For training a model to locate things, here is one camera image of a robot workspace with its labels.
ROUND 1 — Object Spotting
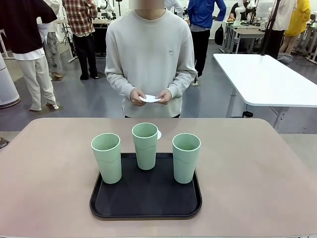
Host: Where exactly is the person's left hand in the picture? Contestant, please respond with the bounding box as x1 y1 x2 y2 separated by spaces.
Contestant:
156 89 173 105

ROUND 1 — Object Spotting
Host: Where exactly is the person's right hand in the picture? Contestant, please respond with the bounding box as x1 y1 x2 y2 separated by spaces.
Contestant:
129 88 147 107

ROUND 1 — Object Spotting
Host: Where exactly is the tall pale green cup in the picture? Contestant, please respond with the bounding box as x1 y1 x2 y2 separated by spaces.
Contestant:
131 122 159 171
91 133 122 184
172 133 202 184

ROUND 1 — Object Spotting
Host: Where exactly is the person's right forearm grey sleeve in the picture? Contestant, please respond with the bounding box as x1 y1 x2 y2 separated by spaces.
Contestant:
104 70 136 100

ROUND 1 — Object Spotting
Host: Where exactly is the person's left forearm grey sleeve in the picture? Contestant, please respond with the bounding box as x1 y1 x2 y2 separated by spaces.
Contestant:
167 70 198 99

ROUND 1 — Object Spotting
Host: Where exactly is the person in grey sweatshirt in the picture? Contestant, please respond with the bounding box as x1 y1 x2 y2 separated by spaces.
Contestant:
104 7 198 119

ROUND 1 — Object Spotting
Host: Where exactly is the black backpack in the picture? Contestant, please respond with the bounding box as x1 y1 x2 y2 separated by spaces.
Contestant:
214 24 224 46

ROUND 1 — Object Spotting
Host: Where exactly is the person in white shirt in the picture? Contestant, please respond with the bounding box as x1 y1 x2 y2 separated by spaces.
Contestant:
165 0 184 18

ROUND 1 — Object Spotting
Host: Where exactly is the person in blue jacket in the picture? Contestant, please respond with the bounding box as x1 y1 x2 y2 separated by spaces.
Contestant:
187 0 227 86

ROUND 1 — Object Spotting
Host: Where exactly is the person in patterned skirt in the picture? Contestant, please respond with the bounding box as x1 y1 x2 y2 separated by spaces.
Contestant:
37 0 64 80

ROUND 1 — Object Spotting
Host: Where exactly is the white folding table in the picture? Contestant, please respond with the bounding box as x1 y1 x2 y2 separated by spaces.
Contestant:
212 53 317 129

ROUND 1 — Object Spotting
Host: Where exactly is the person in plaid shirt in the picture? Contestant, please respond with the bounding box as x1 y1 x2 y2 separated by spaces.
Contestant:
61 0 100 80

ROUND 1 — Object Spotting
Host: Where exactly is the grey background desk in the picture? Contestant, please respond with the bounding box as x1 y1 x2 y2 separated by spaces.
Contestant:
224 21 267 54

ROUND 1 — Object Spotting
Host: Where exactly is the black plastic serving tray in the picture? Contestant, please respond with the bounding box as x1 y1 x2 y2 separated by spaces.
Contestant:
89 152 203 220

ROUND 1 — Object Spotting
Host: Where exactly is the seated person in black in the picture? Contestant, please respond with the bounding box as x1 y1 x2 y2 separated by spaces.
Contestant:
227 0 248 22

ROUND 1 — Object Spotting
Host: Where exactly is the black tripod pole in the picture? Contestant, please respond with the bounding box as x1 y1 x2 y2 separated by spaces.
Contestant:
260 0 283 57

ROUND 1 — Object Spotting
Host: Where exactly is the grey bag on floor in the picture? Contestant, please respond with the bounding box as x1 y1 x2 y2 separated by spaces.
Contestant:
276 52 293 65

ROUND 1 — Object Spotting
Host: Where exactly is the white cylindrical air purifier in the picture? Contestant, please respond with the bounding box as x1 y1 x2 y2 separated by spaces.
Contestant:
0 53 21 109

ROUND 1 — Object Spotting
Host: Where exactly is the person in dark shirt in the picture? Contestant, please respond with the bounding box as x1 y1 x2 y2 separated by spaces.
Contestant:
0 0 60 112

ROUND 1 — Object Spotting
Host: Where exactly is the person in cream top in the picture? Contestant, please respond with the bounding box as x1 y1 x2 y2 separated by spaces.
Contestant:
262 0 298 60

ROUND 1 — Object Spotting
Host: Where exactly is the person in yellow coat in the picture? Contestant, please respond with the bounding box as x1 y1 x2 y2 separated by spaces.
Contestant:
279 0 312 54

